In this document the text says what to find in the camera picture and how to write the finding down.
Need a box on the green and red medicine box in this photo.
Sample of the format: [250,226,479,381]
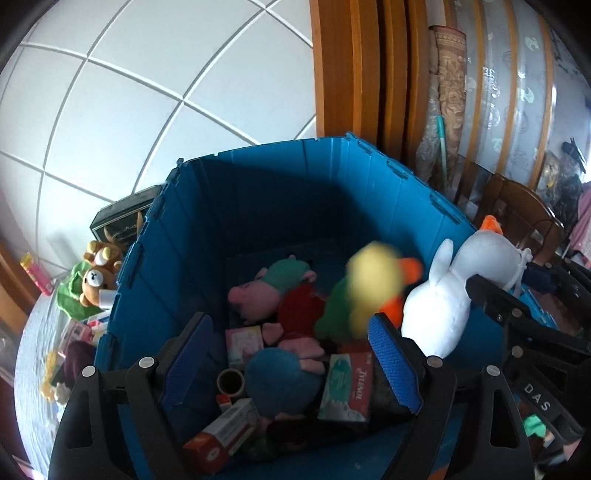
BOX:
[318,352,376,423]

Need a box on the pink pig plush green dress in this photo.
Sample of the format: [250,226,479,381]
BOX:
[228,257,318,324]

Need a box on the pink pig plush red dress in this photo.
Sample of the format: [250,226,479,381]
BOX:
[263,284,329,374]

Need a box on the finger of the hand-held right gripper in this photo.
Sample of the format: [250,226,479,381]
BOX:
[465,273,591,355]
[524,259,591,301]

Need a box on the pink and yellow pack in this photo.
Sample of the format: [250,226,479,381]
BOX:
[19,253,55,296]

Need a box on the clear plastic bag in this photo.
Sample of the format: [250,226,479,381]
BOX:
[540,152,583,208]

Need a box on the brown tape roll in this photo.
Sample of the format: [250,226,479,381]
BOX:
[217,368,245,398]

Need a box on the pale pink box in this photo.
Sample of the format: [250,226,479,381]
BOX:
[225,325,265,370]

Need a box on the brown bear plush toy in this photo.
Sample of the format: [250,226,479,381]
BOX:
[78,267,122,308]

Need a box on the yellow duck plush toy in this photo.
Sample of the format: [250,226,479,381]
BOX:
[316,242,424,344]

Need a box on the wooden chair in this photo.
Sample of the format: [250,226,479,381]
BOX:
[455,166,566,264]

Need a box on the red and white box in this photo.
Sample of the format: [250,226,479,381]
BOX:
[183,398,259,476]

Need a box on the plastic wrapped roll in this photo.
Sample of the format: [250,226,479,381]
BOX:
[416,74,458,185]

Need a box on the green plush toy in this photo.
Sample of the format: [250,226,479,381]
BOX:
[56,261,100,319]

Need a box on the teal mop handle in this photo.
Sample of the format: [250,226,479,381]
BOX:
[436,116,451,185]

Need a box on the wooden door frame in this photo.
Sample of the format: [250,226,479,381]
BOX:
[309,0,435,167]

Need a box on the white lace tablecloth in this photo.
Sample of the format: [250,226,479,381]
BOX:
[14,277,100,480]

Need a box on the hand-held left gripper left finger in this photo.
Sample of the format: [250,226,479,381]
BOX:
[48,311,215,480]

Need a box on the black box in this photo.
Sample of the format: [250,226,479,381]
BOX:
[90,185,167,245]

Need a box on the dark maroon cloth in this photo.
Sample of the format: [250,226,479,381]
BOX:
[58,340,98,393]

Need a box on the brown deer plush toy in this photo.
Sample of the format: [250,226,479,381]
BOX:
[84,226,130,273]

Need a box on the frosted glass partition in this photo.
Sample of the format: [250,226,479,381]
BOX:
[443,0,557,185]

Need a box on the white goose plush toy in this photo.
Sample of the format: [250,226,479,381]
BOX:
[401,215,532,360]

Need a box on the blue plastic crate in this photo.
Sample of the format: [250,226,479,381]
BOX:
[95,134,559,480]

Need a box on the blue round plush toy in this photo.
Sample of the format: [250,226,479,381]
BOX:
[245,347,326,418]

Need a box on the rolled patterned carpet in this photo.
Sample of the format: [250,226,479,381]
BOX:
[429,25,468,158]

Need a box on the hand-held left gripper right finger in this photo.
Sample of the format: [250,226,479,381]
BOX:
[367,313,536,480]

